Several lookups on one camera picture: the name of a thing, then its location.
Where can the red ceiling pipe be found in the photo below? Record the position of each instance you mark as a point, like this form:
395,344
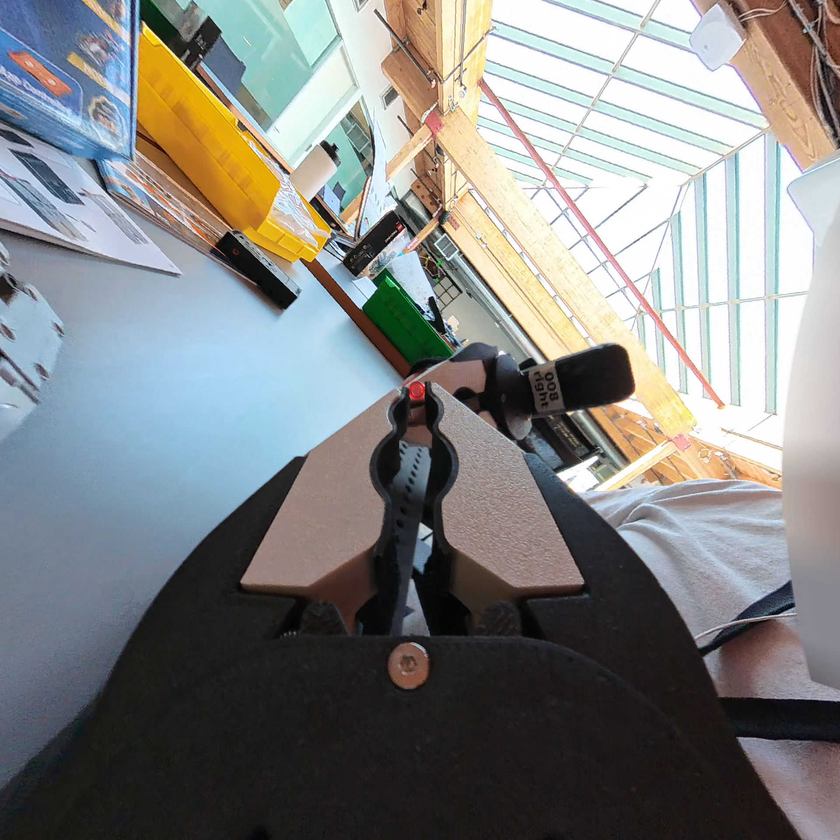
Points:
590,236

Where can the small red toy pin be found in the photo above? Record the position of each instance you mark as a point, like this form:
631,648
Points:
416,392

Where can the yellow plastic bin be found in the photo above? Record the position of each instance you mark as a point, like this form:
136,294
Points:
210,151

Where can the white paper towel roll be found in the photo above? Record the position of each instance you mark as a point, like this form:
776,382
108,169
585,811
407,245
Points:
316,170

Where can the black bar-shaped device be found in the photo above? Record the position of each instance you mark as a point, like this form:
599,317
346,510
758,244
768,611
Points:
259,266

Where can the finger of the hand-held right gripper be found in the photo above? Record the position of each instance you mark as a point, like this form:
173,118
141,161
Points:
433,373

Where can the white ceiling device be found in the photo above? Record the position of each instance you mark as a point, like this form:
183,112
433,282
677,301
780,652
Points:
716,36

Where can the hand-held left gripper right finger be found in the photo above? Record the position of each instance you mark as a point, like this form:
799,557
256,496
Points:
499,518

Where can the green plastic bin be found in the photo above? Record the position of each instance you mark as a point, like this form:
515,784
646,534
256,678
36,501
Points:
403,321

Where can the grey toy brick assembly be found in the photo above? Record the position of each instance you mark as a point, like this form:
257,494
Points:
26,341

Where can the orange printed flat box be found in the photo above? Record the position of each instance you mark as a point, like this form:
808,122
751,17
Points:
164,197

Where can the person's white shirt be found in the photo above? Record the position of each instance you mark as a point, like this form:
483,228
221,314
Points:
689,544

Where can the clear plastic bag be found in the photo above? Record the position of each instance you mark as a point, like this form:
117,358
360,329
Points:
298,210

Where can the black toy beam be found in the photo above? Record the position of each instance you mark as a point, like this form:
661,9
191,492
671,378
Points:
408,485

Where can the open instruction booklet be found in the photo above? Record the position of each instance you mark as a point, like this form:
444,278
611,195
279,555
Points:
72,203

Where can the black printed carton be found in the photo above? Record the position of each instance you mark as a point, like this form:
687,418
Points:
374,243

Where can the grey desk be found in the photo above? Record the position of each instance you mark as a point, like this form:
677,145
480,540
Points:
164,426

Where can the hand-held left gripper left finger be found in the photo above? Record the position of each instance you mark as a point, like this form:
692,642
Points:
315,525

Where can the blue printed toy box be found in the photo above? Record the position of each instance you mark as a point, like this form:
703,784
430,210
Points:
65,72

